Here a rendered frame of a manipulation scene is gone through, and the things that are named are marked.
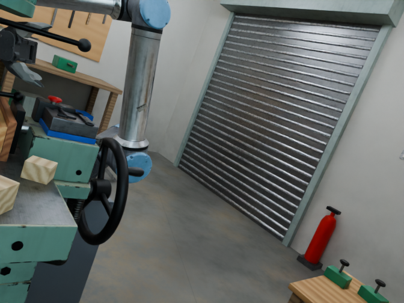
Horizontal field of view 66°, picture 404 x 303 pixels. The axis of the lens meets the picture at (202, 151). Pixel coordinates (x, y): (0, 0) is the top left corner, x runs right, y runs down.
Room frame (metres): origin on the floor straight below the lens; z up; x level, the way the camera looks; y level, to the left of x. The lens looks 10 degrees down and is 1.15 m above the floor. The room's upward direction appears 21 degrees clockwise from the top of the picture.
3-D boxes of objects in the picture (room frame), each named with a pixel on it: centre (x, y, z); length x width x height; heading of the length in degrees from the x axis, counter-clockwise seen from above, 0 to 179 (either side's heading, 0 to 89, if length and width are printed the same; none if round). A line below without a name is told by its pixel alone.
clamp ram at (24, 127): (0.63, 0.36, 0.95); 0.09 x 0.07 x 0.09; 41
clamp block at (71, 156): (0.67, 0.31, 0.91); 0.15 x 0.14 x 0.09; 41
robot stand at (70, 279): (1.34, 0.50, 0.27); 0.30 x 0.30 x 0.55; 45
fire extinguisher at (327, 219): (2.88, -1.37, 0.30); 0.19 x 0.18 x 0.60; 135
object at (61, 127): (0.68, 0.31, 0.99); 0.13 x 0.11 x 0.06; 41
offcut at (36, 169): (0.53, 0.26, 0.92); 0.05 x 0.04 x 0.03; 103
